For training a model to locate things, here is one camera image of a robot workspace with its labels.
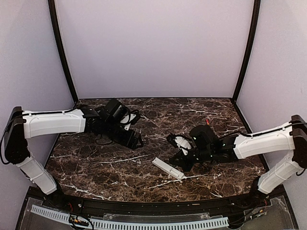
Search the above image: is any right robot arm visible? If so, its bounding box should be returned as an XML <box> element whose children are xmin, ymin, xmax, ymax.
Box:
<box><xmin>166</xmin><ymin>115</ymin><xmax>307</xmax><ymax>208</ymax></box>

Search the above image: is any white slotted cable duct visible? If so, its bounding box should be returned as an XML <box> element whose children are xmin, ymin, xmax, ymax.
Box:
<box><xmin>30</xmin><ymin>205</ymin><xmax>229</xmax><ymax>230</ymax></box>

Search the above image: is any black frame post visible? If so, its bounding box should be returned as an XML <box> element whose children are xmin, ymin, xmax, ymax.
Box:
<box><xmin>232</xmin><ymin>0</ymin><xmax>261</xmax><ymax>104</ymax></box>
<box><xmin>47</xmin><ymin>0</ymin><xmax>79</xmax><ymax>103</ymax></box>

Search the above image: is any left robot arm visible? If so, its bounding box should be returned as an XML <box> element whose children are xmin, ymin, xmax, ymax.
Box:
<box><xmin>0</xmin><ymin>98</ymin><xmax>144</xmax><ymax>209</ymax></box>

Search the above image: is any black frame post left rear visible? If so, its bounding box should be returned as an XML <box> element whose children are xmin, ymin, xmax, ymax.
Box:
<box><xmin>47</xmin><ymin>0</ymin><xmax>79</xmax><ymax>103</ymax></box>

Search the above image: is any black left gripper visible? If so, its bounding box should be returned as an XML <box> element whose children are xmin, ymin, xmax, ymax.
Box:
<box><xmin>103</xmin><ymin>119</ymin><xmax>144</xmax><ymax>150</ymax></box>

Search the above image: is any black front frame rail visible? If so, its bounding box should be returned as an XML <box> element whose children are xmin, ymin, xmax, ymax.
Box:
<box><xmin>37</xmin><ymin>192</ymin><xmax>267</xmax><ymax>218</ymax></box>

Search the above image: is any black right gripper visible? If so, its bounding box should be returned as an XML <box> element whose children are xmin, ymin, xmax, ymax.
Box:
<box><xmin>169</xmin><ymin>146</ymin><xmax>213</xmax><ymax>172</ymax></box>

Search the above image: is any white remote control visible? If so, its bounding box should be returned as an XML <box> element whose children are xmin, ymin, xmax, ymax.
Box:
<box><xmin>152</xmin><ymin>158</ymin><xmax>185</xmax><ymax>180</ymax></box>

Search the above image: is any black frame post right rear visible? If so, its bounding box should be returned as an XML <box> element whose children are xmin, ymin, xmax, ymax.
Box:
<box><xmin>232</xmin><ymin>0</ymin><xmax>261</xmax><ymax>104</ymax></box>

